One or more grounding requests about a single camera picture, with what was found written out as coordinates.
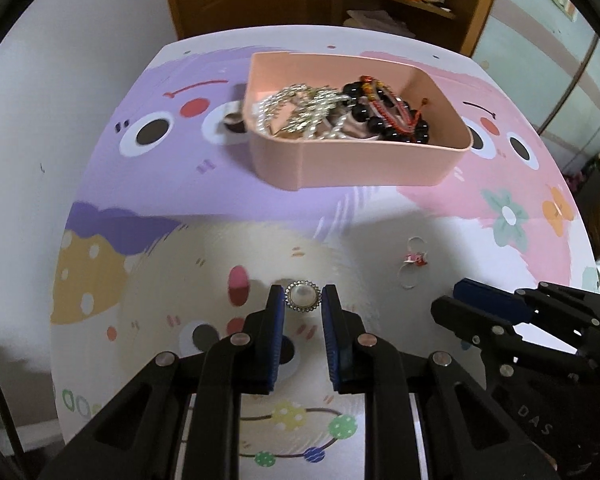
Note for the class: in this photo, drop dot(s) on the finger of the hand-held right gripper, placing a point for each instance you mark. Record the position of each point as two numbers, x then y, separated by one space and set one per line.
490 302
460 321

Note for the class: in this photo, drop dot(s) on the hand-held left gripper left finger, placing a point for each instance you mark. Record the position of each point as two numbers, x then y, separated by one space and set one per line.
276 340

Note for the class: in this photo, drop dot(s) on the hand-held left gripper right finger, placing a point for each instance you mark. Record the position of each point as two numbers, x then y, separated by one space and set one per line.
332 340

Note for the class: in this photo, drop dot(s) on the round pearl brooch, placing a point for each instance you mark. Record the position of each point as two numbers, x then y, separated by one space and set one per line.
302 296

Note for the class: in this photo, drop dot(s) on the pink plastic box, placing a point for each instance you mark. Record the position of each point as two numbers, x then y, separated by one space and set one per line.
360 165

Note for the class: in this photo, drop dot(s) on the cartoon printed table mat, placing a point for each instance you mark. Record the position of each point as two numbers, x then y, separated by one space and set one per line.
180 200

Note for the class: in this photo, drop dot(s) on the frosted sliding door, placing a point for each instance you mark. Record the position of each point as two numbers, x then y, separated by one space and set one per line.
540 50

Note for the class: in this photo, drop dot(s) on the folded pinkish cloth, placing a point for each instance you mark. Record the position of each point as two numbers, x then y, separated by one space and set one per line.
375 20

